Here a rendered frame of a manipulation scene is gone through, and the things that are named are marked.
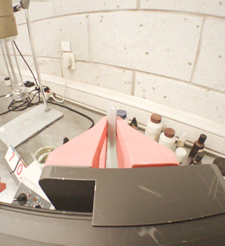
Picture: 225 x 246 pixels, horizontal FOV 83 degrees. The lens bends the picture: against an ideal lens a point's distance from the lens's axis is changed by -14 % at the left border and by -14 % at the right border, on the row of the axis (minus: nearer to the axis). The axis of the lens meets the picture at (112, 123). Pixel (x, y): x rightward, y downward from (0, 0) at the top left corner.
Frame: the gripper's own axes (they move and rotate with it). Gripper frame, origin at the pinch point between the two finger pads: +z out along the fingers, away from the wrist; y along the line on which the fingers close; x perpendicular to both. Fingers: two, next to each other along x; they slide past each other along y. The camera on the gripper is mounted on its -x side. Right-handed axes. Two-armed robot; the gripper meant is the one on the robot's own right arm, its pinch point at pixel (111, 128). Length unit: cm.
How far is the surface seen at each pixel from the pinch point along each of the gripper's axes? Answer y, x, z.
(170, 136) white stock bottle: -18.8, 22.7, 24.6
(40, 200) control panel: 17.2, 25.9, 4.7
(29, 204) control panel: 20.5, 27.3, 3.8
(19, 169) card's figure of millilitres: 30.3, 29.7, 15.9
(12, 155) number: 35, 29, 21
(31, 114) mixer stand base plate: 41, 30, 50
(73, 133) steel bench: 16, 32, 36
